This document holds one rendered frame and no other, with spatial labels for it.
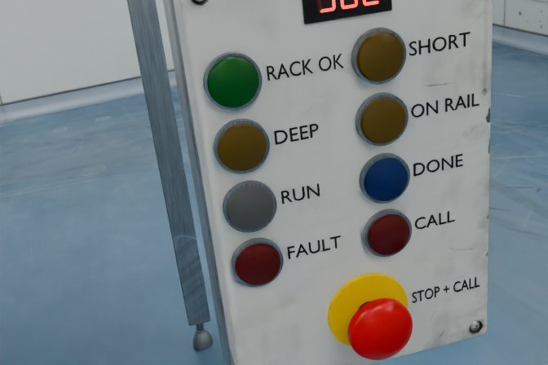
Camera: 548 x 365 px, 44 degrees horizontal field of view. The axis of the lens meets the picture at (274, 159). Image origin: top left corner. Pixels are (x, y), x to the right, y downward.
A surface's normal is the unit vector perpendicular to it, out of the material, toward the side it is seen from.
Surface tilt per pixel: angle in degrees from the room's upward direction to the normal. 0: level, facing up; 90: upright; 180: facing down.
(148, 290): 0
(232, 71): 87
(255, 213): 92
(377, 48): 87
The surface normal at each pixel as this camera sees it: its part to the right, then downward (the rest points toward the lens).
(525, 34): -0.92, 0.24
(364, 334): -0.17, 0.22
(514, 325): -0.11, -0.92
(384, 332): 0.22, 0.28
